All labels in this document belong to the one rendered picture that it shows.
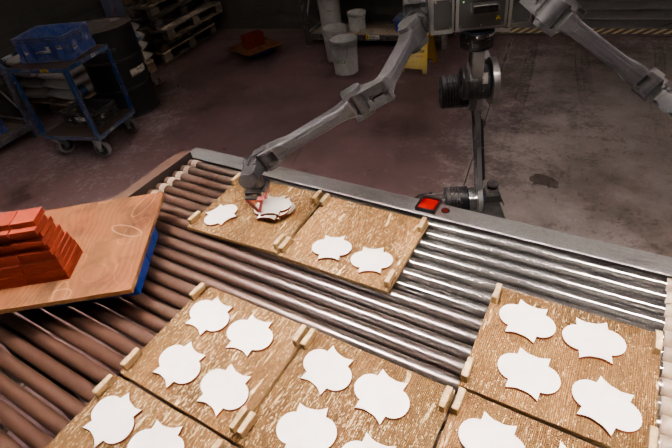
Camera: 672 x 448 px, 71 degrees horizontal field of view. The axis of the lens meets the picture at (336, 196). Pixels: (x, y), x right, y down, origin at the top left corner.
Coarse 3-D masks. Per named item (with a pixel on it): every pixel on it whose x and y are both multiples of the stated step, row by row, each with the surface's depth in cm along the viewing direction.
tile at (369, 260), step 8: (368, 248) 156; (352, 256) 154; (360, 256) 153; (368, 256) 153; (376, 256) 152; (384, 256) 152; (352, 264) 151; (360, 264) 150; (368, 264) 150; (376, 264) 149; (384, 264) 149; (360, 272) 148; (368, 272) 148; (376, 272) 147
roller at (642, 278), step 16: (192, 160) 221; (384, 208) 176; (432, 224) 166; (448, 224) 164; (480, 240) 158; (496, 240) 156; (512, 240) 154; (544, 256) 149; (560, 256) 147; (576, 256) 146; (608, 272) 140; (624, 272) 139; (640, 272) 138
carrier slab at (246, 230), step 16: (224, 192) 194; (240, 192) 192; (272, 192) 190; (288, 192) 188; (304, 192) 187; (208, 208) 186; (240, 208) 184; (304, 208) 179; (192, 224) 179; (224, 224) 177; (240, 224) 176; (256, 224) 174; (272, 224) 173; (288, 224) 172; (240, 240) 168; (256, 240) 167; (272, 240) 166
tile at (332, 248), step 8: (320, 240) 162; (328, 240) 161; (336, 240) 161; (344, 240) 160; (312, 248) 159; (320, 248) 158; (328, 248) 158; (336, 248) 158; (344, 248) 157; (320, 256) 155; (328, 256) 155; (336, 256) 154; (344, 256) 155
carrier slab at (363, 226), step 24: (312, 216) 174; (336, 216) 173; (360, 216) 171; (384, 216) 169; (408, 216) 168; (312, 240) 164; (360, 240) 161; (384, 240) 159; (408, 240) 158; (312, 264) 154; (336, 264) 153; (384, 288) 142
